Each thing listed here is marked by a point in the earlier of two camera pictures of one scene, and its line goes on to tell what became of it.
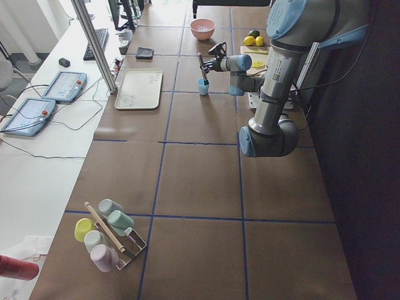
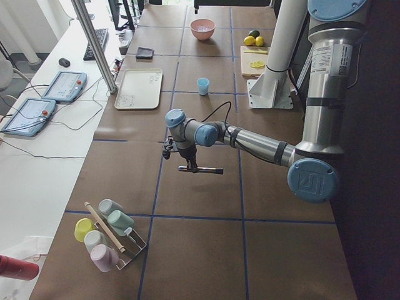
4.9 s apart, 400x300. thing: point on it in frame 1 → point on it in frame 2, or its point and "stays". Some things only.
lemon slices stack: [259, 64] stays
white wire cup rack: [132, 244] stays
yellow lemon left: [249, 40] stays
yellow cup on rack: [82, 226] stays
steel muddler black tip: [205, 81] → [215, 170]
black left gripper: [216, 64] → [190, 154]
